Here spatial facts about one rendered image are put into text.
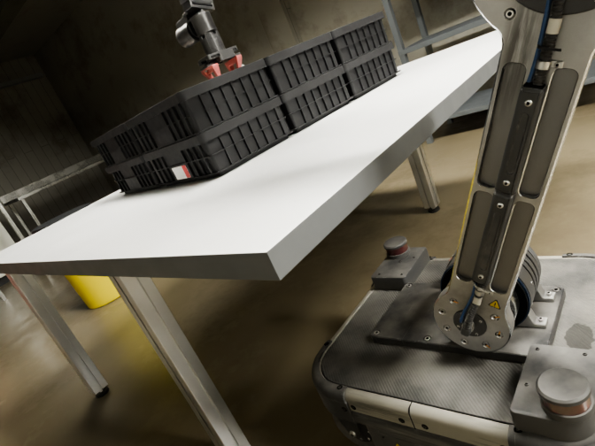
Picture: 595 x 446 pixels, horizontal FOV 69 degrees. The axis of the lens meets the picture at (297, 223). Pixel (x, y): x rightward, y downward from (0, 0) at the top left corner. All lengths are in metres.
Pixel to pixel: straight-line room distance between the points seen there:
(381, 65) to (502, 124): 1.02
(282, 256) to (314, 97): 0.92
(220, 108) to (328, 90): 0.40
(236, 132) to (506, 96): 0.73
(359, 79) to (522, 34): 0.97
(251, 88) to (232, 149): 0.18
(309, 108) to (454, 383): 0.86
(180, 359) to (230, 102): 0.66
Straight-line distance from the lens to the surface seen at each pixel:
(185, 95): 1.12
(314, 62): 1.42
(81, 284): 3.14
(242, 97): 1.22
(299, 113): 1.33
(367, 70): 1.60
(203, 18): 1.29
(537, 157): 0.69
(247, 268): 0.54
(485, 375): 0.91
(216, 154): 1.14
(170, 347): 1.10
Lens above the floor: 0.87
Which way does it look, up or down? 18 degrees down
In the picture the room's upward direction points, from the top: 24 degrees counter-clockwise
